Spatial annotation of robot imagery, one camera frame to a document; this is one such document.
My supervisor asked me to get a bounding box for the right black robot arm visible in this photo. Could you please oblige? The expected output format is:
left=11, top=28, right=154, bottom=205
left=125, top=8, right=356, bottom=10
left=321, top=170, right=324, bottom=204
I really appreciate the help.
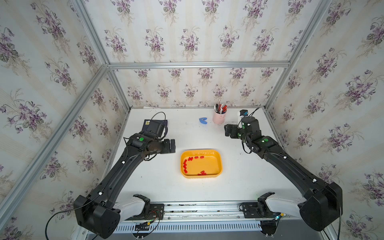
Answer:
left=224, top=121, right=343, bottom=232

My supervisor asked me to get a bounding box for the pink pen cup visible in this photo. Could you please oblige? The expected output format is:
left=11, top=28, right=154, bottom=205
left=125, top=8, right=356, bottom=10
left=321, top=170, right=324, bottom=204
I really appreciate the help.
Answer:
left=213, top=104, right=227, bottom=125

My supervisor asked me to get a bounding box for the yellow plastic storage box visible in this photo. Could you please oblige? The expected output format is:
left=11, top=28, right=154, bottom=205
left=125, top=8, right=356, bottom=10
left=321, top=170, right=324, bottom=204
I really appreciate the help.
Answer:
left=180, top=149, right=223, bottom=179

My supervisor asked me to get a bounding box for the red sleeves cluster in box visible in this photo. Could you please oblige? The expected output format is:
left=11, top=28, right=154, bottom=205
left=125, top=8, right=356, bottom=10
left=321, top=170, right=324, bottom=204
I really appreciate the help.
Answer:
left=183, top=156, right=208, bottom=176

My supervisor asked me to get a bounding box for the blue plastic clip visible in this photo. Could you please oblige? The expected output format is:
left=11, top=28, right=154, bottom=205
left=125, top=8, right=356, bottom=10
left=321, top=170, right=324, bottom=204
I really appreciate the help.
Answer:
left=199, top=117, right=208, bottom=125

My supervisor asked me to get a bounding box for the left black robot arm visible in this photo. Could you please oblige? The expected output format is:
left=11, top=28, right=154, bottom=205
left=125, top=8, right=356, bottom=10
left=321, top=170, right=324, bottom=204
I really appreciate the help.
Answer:
left=73, top=134, right=176, bottom=239

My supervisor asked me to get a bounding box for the dark blue notebook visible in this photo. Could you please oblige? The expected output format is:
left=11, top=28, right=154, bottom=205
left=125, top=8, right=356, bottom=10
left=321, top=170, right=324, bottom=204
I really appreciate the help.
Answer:
left=142, top=119, right=168, bottom=131

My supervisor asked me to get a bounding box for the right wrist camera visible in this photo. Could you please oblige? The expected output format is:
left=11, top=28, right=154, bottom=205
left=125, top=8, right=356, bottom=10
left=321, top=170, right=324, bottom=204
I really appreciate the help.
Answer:
left=239, top=114, right=260, bottom=133

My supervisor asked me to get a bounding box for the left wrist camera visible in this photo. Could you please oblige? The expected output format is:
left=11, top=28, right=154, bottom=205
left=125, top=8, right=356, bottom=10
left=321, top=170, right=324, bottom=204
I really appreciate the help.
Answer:
left=145, top=121, right=166, bottom=139

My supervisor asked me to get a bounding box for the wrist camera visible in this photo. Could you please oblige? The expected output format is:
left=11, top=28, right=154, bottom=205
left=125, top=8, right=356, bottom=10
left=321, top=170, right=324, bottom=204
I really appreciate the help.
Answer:
left=239, top=114, right=260, bottom=133
left=145, top=121, right=166, bottom=139

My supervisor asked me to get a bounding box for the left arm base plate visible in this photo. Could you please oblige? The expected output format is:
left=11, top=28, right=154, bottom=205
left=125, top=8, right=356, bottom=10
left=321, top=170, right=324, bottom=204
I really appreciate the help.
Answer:
left=126, top=204, right=165, bottom=221

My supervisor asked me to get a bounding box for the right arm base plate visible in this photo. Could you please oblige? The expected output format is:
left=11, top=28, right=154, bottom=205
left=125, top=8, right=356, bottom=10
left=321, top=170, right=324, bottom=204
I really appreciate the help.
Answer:
left=239, top=202, right=282, bottom=220

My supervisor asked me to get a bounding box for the aluminium front rail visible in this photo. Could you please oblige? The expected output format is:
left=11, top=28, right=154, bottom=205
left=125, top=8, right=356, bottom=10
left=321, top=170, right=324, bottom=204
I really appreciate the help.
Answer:
left=112, top=201, right=309, bottom=239

